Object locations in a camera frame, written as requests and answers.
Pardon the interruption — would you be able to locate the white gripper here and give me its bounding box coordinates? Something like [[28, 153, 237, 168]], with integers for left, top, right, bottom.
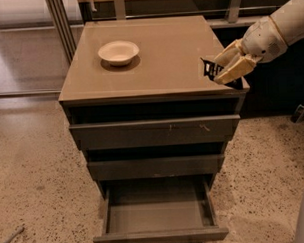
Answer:
[[214, 16, 288, 85]]

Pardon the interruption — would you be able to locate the black rxbar chocolate wrapper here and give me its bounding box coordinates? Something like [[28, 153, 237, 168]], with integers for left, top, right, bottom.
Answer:
[[201, 59, 243, 90]]

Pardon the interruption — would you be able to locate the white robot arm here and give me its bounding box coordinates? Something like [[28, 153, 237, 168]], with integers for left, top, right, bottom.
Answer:
[[213, 0, 304, 85]]

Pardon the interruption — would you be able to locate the grey top drawer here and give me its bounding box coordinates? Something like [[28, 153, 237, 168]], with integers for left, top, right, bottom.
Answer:
[[69, 115, 240, 151]]

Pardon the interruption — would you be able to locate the grey drawer cabinet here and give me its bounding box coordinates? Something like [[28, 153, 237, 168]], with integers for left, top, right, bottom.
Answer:
[[59, 24, 249, 192]]

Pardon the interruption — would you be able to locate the grey middle drawer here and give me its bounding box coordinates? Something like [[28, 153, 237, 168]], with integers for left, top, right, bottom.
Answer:
[[87, 154, 224, 181]]

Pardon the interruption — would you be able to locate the grey open bottom drawer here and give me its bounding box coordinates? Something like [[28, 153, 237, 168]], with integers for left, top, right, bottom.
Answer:
[[93, 176, 229, 243]]

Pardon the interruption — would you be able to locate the small dark floor object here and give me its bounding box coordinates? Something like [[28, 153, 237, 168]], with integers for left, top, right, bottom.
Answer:
[[290, 104, 304, 123]]

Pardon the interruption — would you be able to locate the white ceramic bowl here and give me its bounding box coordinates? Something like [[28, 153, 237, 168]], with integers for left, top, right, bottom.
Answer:
[[98, 40, 140, 67]]

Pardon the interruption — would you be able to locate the grey metal floor bar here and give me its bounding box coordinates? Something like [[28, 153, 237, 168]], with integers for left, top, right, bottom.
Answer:
[[2, 226, 25, 243]]

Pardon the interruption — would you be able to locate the metal shelf frame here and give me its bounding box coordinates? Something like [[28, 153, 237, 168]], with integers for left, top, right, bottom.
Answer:
[[45, 0, 304, 65]]

